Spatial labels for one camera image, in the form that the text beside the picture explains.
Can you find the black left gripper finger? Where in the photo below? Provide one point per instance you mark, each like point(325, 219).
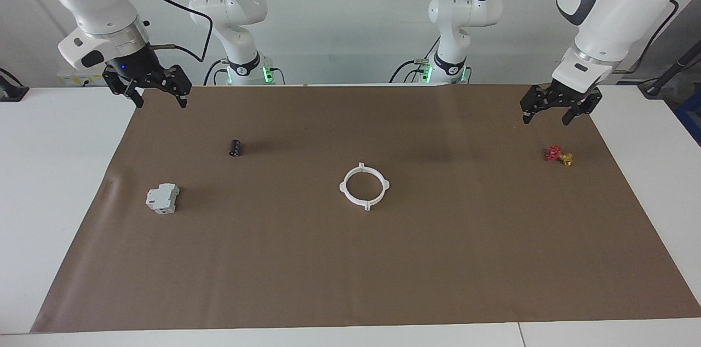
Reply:
point(574, 114)
point(532, 102)

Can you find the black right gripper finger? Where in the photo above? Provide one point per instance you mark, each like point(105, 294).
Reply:
point(125, 85)
point(182, 83)

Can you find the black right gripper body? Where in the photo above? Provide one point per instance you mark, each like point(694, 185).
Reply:
point(137, 65)

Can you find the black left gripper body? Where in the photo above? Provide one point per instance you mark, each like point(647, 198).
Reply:
point(569, 96)

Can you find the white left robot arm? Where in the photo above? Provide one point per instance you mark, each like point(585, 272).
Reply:
point(608, 13)

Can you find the red and brass valve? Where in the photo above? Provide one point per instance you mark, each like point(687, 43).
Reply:
point(554, 153)

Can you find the small black cylinder capacitor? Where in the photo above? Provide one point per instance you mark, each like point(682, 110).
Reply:
point(235, 148)

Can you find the black tripod stand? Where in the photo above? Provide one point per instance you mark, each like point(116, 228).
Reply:
point(671, 70)

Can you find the black stand foot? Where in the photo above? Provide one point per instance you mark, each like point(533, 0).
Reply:
point(11, 92)

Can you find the blue crate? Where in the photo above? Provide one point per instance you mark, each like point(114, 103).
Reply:
point(691, 117)

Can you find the grey circuit breaker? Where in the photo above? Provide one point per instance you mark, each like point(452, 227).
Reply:
point(162, 199)

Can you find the brown paper table mat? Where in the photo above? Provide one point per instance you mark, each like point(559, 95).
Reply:
point(350, 270)

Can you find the white wall power strip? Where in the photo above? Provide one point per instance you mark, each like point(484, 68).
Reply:
point(71, 80)

